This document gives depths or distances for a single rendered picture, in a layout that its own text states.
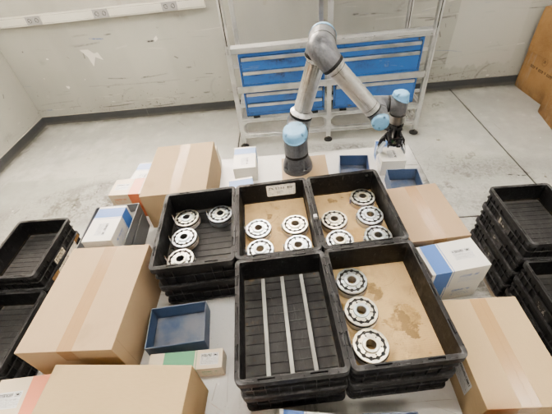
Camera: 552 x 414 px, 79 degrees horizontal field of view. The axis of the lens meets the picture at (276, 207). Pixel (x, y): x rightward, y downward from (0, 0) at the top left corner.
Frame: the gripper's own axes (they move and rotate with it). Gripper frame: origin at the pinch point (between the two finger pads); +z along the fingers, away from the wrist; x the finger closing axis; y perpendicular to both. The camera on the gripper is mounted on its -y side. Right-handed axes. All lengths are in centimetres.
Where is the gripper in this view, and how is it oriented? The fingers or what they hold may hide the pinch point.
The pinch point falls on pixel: (389, 154)
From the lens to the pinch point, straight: 188.6
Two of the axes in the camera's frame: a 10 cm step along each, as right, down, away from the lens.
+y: -0.4, 6.9, -7.2
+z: 0.9, 7.2, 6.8
